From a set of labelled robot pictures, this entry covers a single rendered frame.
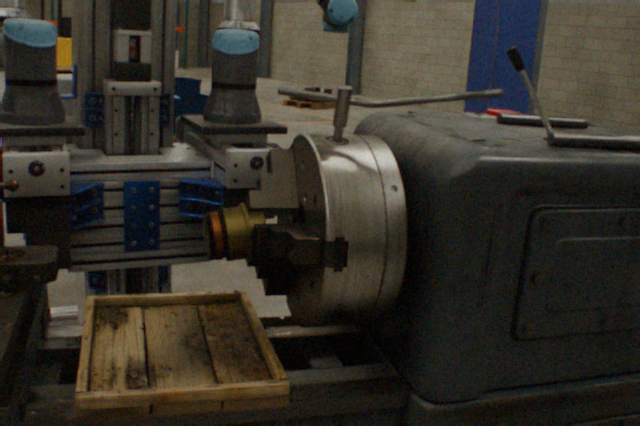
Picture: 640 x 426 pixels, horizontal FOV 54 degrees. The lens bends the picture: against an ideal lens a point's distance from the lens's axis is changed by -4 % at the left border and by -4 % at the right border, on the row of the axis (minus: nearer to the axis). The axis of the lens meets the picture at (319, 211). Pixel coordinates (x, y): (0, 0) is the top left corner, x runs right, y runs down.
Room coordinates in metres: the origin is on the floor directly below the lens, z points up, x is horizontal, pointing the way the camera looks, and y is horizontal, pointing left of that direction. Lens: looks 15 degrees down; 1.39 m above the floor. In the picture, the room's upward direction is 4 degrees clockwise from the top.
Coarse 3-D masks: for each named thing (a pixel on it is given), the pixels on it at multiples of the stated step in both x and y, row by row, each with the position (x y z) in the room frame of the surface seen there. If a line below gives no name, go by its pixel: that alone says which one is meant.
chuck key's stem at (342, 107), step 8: (344, 88) 0.99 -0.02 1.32; (352, 88) 1.00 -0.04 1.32; (344, 96) 0.99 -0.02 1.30; (336, 104) 1.00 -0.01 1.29; (344, 104) 0.99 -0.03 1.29; (336, 112) 1.00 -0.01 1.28; (344, 112) 1.00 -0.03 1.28; (336, 120) 1.00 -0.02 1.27; (344, 120) 1.00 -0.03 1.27; (336, 128) 1.00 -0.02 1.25; (336, 136) 1.01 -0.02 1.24
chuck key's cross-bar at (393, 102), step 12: (300, 96) 1.00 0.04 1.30; (312, 96) 1.00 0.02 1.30; (324, 96) 1.00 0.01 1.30; (336, 96) 1.00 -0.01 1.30; (432, 96) 0.99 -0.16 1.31; (444, 96) 0.99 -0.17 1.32; (456, 96) 0.98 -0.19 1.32; (468, 96) 0.98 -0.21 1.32; (480, 96) 0.98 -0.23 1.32; (492, 96) 0.98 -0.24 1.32; (372, 108) 1.00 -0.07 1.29
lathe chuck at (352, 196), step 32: (320, 160) 0.95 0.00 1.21; (352, 160) 0.96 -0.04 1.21; (320, 192) 0.93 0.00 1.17; (352, 192) 0.92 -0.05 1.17; (320, 224) 0.92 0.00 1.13; (352, 224) 0.90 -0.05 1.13; (384, 224) 0.91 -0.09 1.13; (352, 256) 0.89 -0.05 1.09; (384, 256) 0.90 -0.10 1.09; (320, 288) 0.89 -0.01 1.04; (352, 288) 0.90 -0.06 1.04; (320, 320) 0.92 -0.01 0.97; (352, 320) 0.95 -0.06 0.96
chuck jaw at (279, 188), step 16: (272, 160) 1.06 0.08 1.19; (288, 160) 1.07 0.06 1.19; (272, 176) 1.05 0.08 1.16; (288, 176) 1.06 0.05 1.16; (256, 192) 1.03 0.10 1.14; (272, 192) 1.03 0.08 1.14; (288, 192) 1.04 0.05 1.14; (256, 208) 1.01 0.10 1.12; (272, 208) 1.02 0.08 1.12; (288, 208) 1.03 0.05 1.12
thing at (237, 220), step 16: (224, 208) 1.00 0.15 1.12; (240, 208) 0.99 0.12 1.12; (208, 224) 0.96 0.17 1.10; (224, 224) 0.97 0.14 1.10; (240, 224) 0.97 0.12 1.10; (208, 240) 1.01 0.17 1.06; (224, 240) 0.96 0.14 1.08; (240, 240) 0.96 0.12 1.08; (208, 256) 0.99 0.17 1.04; (224, 256) 0.97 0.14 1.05; (240, 256) 0.97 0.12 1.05
